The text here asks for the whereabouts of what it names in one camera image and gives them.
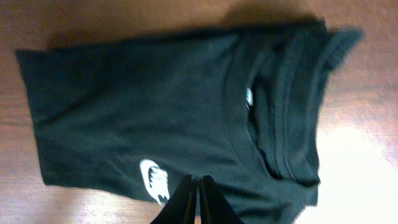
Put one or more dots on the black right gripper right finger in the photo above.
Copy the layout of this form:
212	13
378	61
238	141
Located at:
214	208

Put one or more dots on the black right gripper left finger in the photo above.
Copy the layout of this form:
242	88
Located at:
181	207

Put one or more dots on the dark teal t-shirt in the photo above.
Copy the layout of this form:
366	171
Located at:
241	105

